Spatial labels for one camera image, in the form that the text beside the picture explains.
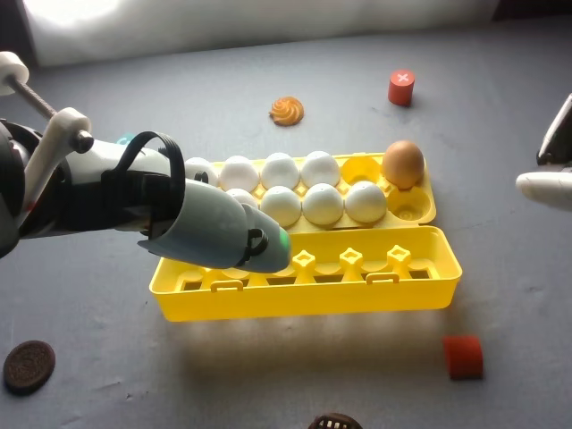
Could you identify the yellow plastic egg box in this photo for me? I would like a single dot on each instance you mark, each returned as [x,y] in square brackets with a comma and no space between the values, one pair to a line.
[313,304]

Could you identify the orange swirl toy cookie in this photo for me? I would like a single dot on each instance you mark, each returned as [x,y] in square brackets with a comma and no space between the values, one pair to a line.
[287,111]

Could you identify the white backdrop cloth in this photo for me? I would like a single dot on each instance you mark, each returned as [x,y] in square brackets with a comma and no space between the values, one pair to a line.
[250,27]

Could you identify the chocolate toy cake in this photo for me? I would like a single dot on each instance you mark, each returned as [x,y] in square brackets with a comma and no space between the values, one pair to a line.
[333,421]

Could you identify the red cylinder with white cross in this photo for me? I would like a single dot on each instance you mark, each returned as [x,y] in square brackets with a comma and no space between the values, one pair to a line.
[401,91]

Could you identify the dark chocolate sandwich cookie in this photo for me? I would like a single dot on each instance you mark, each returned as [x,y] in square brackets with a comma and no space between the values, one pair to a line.
[29,367]

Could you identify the grey table cloth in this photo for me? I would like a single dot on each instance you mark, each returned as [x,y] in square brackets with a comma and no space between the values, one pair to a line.
[179,111]

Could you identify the red arch block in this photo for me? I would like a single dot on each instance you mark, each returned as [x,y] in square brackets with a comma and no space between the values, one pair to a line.
[463,358]

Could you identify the brownish yellow toy egg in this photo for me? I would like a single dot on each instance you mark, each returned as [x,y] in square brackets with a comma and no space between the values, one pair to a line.
[403,163]

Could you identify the teal number cube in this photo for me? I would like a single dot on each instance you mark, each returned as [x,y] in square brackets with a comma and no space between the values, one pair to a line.
[125,137]

